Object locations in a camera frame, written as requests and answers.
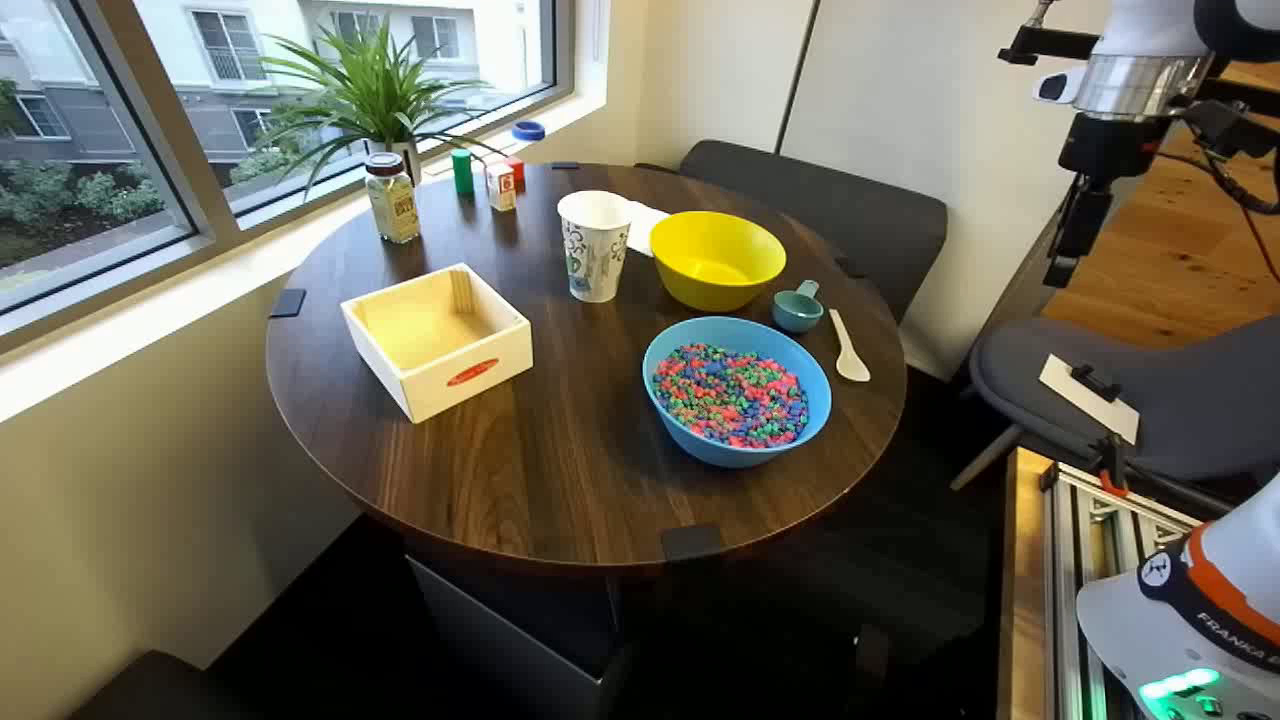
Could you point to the blue measuring spoon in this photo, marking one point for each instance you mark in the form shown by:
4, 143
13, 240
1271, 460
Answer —
797, 311

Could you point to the white plastic spoon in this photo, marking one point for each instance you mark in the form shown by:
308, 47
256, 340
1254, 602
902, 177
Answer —
846, 352

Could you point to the black table clamp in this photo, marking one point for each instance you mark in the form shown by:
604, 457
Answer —
284, 301

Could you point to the window frame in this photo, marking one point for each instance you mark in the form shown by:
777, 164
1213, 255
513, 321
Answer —
174, 163

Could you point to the blue round lid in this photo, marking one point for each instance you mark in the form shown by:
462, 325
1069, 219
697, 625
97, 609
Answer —
529, 131

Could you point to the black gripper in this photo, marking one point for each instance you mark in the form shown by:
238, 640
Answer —
1104, 146

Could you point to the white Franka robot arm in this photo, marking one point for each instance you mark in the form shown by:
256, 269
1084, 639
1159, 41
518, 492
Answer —
1160, 41

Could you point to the patterned paper cup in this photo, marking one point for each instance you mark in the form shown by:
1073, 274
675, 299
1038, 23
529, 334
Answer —
593, 245

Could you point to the white card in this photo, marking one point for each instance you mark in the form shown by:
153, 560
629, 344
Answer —
1066, 384

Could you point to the dark table pedestal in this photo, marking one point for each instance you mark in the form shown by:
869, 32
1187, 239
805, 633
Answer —
520, 640

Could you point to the grey armchair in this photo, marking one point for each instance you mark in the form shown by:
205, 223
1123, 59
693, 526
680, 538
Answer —
1203, 400

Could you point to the green block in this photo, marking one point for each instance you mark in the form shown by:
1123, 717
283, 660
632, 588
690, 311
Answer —
462, 172

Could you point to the blue bowl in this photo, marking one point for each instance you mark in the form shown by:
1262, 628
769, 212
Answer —
802, 434

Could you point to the green potted plant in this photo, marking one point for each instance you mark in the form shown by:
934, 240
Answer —
360, 86

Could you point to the white wooden box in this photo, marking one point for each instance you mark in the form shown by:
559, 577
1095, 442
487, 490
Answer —
443, 344

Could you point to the yellow bowl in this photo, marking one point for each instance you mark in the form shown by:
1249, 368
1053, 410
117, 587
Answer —
716, 261

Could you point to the aluminium frame stand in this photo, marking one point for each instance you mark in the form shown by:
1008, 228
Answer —
1066, 560

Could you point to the colourful cereal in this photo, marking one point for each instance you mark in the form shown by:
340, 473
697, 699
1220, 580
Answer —
728, 393

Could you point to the white paper napkin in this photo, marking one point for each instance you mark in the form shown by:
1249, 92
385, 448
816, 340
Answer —
646, 226

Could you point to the glass jar with label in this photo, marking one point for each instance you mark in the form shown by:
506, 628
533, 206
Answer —
393, 200

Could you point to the dark grey sofa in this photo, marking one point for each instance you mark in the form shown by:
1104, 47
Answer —
843, 212

